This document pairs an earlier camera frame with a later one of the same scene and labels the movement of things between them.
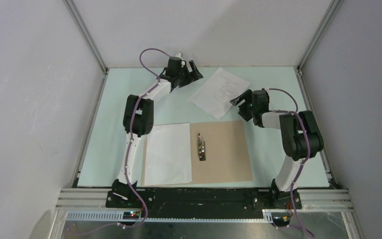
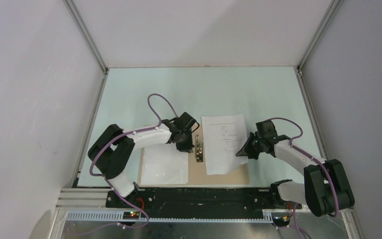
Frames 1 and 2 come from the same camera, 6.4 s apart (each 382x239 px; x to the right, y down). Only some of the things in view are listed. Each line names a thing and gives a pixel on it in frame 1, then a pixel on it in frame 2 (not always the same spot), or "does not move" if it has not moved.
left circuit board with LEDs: x=131 y=215 does not move
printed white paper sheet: x=213 y=95 to x=223 y=136
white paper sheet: x=168 y=158 does not move
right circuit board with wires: x=280 y=219 does not move
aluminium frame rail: x=85 y=199 does not move
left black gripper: x=191 y=76 to x=188 y=147
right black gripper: x=247 y=95 to x=246 y=151
